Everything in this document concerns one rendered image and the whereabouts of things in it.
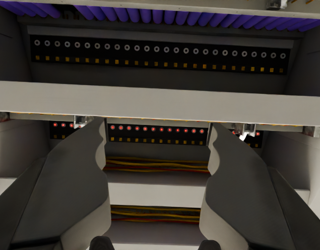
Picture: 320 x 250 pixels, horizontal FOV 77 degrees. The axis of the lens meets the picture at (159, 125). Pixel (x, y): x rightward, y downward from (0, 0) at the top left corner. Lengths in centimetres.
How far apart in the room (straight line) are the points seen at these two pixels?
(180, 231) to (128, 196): 27
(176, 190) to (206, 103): 18
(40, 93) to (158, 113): 18
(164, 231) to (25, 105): 48
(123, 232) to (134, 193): 24
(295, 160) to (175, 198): 28
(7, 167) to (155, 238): 39
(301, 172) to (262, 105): 22
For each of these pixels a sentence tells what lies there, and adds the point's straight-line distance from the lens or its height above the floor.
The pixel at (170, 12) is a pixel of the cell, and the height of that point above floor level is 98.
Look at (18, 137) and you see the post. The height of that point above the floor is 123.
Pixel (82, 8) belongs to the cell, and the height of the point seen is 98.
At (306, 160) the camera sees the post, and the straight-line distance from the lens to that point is 51.
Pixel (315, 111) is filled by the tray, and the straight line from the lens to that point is 39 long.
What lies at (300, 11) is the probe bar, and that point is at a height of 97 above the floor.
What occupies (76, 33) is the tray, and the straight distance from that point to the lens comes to 48.
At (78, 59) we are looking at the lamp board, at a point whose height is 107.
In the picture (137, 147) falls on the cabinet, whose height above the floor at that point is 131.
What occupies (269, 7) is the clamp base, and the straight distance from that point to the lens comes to 33.
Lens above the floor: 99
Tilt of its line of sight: 28 degrees up
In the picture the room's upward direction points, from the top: 177 degrees counter-clockwise
